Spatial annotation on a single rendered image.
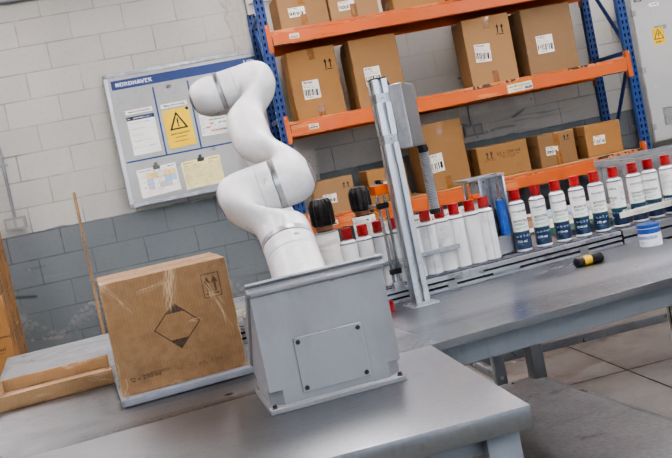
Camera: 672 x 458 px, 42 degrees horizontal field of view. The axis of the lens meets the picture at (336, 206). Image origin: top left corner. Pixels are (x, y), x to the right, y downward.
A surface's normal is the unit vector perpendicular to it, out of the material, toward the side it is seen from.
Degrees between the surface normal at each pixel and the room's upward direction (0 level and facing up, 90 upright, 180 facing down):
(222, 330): 90
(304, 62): 89
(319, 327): 90
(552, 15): 89
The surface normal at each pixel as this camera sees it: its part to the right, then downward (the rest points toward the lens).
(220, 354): 0.29, 0.00
